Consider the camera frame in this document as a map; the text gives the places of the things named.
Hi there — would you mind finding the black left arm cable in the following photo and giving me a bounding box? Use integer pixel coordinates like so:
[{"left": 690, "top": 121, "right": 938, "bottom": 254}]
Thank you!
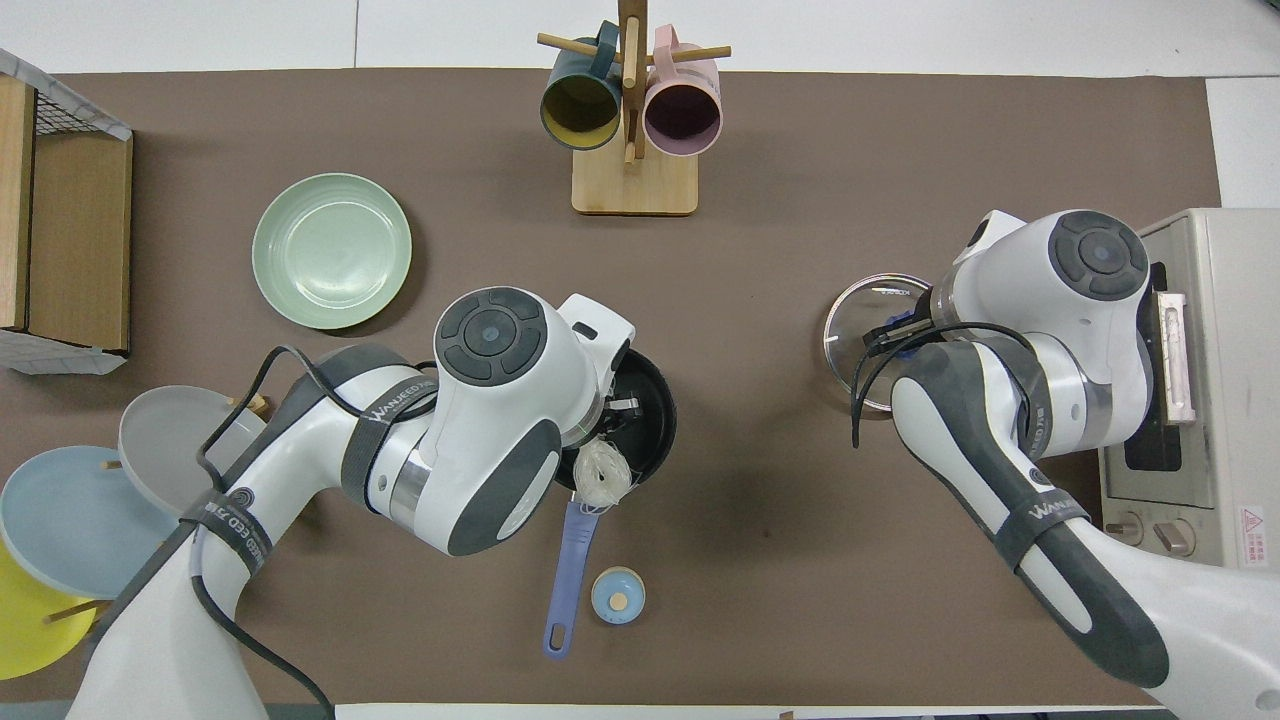
[{"left": 188, "top": 345, "right": 441, "bottom": 720}]

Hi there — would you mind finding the black pot with blue handle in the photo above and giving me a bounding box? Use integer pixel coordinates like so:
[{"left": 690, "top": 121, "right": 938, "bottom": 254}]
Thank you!
[{"left": 543, "top": 345, "right": 678, "bottom": 661}]

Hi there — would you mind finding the brown table mat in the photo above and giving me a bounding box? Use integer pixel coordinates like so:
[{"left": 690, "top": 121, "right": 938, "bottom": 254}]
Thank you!
[{"left": 0, "top": 68, "right": 1273, "bottom": 706}]

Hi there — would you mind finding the marble pattern sheet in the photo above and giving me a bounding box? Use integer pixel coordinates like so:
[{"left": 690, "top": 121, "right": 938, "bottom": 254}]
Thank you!
[
  {"left": 0, "top": 328, "right": 129, "bottom": 377},
  {"left": 0, "top": 48, "right": 133, "bottom": 141}
]

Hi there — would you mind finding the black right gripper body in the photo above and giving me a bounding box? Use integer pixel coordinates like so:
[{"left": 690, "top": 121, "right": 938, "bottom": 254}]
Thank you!
[{"left": 862, "top": 300, "right": 941, "bottom": 353}]

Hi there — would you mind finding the pale green plate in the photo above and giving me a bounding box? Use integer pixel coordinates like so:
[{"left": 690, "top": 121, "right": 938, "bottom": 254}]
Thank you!
[{"left": 252, "top": 173, "right": 414, "bottom": 331}]

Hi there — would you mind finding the wooden shelf with wire basket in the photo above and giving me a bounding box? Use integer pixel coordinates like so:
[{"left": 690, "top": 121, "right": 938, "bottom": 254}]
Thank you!
[{"left": 0, "top": 75, "right": 134, "bottom": 353}]

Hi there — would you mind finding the dark teal mug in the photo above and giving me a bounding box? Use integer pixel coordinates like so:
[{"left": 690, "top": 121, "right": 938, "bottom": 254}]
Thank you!
[{"left": 540, "top": 22, "right": 626, "bottom": 151}]

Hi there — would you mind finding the yellow plate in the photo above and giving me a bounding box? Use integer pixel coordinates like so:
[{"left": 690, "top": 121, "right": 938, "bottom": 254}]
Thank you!
[{"left": 0, "top": 540, "right": 98, "bottom": 681}]

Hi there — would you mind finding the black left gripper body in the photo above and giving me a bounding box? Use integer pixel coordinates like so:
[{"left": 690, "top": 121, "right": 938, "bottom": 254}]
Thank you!
[{"left": 590, "top": 385, "right": 643, "bottom": 446}]

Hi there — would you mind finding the pink mug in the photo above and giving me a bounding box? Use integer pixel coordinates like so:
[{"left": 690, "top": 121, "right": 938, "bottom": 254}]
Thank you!
[{"left": 643, "top": 25, "right": 723, "bottom": 158}]

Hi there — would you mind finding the grey plate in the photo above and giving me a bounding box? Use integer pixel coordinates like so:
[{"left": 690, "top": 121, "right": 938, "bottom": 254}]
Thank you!
[{"left": 118, "top": 385, "right": 271, "bottom": 521}]

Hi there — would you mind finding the wooden mug tree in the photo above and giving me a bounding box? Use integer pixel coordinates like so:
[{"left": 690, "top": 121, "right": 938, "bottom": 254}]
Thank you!
[{"left": 537, "top": 0, "right": 732, "bottom": 216}]

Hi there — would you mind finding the wooden plate rack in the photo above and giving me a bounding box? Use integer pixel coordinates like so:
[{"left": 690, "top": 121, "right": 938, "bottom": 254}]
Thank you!
[{"left": 42, "top": 393, "right": 271, "bottom": 626}]

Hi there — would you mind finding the cream toaster oven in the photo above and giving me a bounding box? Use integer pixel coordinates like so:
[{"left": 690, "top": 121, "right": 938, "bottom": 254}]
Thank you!
[{"left": 1100, "top": 207, "right": 1280, "bottom": 571}]

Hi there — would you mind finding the glass lid with blue knob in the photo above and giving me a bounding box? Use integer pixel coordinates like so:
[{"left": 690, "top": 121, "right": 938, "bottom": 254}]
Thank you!
[{"left": 823, "top": 273, "right": 936, "bottom": 413}]

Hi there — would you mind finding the light blue plate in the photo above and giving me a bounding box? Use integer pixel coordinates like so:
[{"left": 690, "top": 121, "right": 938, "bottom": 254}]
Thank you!
[{"left": 0, "top": 446, "right": 181, "bottom": 600}]

